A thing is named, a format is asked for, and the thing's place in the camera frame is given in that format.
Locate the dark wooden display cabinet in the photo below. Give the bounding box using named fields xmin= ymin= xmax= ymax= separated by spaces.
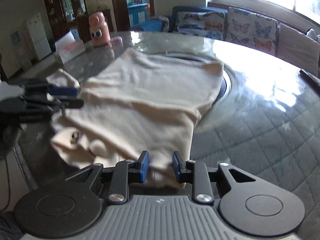
xmin=44 ymin=0 xmax=117 ymax=42

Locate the pink bottle strap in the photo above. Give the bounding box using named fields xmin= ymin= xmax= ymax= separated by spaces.
xmin=107 ymin=36 xmax=124 ymax=47

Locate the pink cartoon face bottle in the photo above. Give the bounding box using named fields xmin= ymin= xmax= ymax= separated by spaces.
xmin=88 ymin=11 xmax=111 ymax=47

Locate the cream garment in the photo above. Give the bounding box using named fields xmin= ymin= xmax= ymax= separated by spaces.
xmin=50 ymin=48 xmax=223 ymax=188

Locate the butterfly cushion right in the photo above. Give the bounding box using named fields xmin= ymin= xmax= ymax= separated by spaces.
xmin=225 ymin=7 xmax=278 ymax=56

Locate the dark blue sofa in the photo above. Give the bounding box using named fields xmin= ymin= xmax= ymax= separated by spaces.
xmin=168 ymin=6 xmax=227 ymax=32

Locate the butterfly cushion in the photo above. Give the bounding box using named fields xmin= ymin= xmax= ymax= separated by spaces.
xmin=225 ymin=7 xmax=278 ymax=56
xmin=172 ymin=11 xmax=226 ymax=40

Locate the blue plastic cabinet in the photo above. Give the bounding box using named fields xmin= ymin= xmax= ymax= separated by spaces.
xmin=127 ymin=3 xmax=148 ymax=27

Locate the white refrigerator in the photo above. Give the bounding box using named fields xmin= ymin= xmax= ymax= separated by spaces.
xmin=26 ymin=14 xmax=52 ymax=61

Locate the black round induction hotplate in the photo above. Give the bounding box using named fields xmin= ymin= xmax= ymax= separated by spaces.
xmin=167 ymin=53 xmax=227 ymax=103

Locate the grey quilted star tablecloth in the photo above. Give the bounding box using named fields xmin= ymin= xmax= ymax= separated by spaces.
xmin=15 ymin=79 xmax=319 ymax=239

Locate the butterfly cushion left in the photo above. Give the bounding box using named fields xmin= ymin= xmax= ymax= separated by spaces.
xmin=172 ymin=11 xmax=226 ymax=40

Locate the plain beige cushion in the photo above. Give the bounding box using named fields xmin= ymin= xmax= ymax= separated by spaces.
xmin=277 ymin=23 xmax=319 ymax=76

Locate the blue cloth on chair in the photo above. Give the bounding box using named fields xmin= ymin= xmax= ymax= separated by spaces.
xmin=130 ymin=19 xmax=164 ymax=32

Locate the white pink tissue pack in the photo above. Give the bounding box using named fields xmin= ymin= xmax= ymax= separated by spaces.
xmin=55 ymin=31 xmax=85 ymax=64

